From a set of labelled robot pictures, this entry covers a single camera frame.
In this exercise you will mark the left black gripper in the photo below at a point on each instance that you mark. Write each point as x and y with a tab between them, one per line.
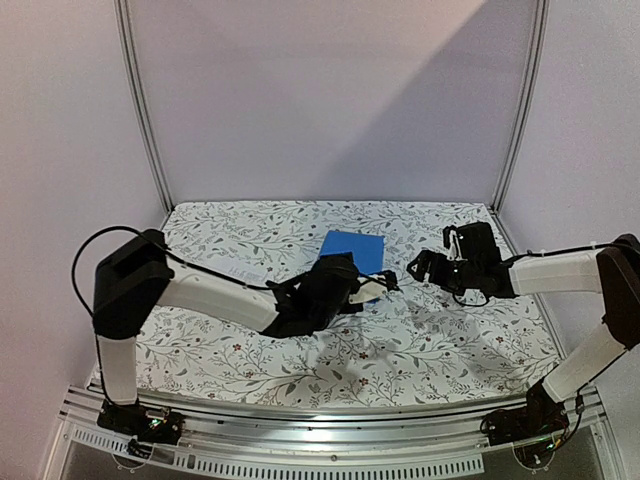
388	280

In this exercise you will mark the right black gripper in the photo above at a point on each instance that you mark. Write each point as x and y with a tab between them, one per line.
435	267

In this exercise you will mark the blue folder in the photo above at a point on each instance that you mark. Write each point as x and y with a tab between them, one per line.
367	252

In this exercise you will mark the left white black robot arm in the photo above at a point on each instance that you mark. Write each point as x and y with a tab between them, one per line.
143	274

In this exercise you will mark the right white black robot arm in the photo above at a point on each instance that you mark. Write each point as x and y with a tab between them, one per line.
610	270

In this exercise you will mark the floral patterned table mat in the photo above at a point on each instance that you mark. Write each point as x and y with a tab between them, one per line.
416	346

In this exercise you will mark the white printed paper sheets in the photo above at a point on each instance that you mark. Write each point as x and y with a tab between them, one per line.
241	270

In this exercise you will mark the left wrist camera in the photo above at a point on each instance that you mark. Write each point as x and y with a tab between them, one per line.
332	277

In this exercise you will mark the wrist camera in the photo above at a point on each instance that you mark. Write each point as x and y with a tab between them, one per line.
332	277
473	242

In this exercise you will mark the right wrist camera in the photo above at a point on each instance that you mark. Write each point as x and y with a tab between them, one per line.
473	242

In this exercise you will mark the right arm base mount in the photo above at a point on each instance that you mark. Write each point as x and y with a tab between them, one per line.
536	431

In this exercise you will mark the aluminium front rail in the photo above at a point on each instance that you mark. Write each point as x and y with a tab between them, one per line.
221	426

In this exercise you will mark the perforated white cable tray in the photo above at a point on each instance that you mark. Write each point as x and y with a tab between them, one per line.
95	455

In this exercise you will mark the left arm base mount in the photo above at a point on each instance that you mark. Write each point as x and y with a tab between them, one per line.
146	427

